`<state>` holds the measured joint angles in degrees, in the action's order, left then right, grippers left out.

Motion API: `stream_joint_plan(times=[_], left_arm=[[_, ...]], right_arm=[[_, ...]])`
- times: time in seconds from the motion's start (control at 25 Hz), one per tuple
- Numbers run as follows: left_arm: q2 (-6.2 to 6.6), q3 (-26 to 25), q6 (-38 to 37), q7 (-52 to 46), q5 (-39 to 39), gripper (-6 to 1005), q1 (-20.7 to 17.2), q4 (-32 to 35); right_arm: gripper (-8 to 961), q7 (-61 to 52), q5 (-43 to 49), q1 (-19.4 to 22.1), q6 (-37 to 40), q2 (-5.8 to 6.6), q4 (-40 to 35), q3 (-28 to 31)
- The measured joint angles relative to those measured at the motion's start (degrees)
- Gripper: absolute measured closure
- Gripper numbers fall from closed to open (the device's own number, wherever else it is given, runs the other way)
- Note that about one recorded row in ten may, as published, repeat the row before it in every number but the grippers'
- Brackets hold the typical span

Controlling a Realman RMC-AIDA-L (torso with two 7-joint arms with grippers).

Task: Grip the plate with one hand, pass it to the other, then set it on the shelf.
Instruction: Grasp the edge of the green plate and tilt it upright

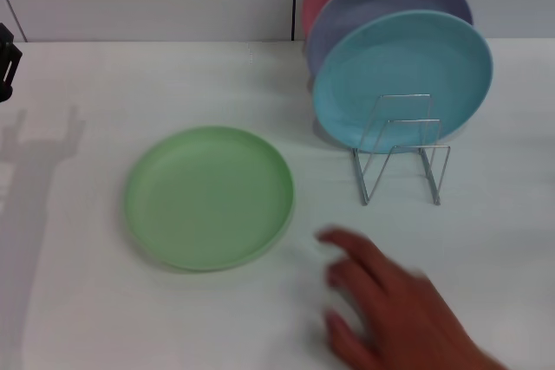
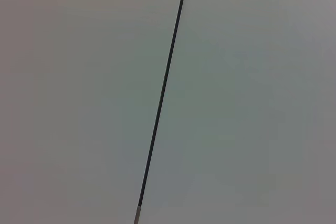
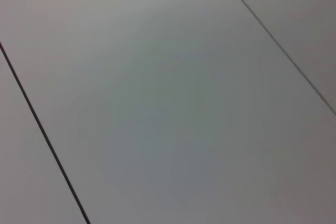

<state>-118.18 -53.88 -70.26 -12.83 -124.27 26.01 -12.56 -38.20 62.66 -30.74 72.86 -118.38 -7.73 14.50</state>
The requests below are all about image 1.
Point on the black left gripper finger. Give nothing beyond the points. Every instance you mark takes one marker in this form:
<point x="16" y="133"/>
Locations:
<point x="6" y="62"/>

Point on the green plastic plate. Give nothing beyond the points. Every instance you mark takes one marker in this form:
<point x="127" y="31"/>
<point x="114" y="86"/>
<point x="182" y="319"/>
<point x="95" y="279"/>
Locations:
<point x="208" y="201"/>

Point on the light blue plastic plate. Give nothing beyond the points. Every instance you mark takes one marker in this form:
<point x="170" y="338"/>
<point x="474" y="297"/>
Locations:
<point x="390" y="58"/>

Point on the person's bare hand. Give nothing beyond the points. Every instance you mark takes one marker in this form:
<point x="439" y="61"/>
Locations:
<point x="399" y="309"/>

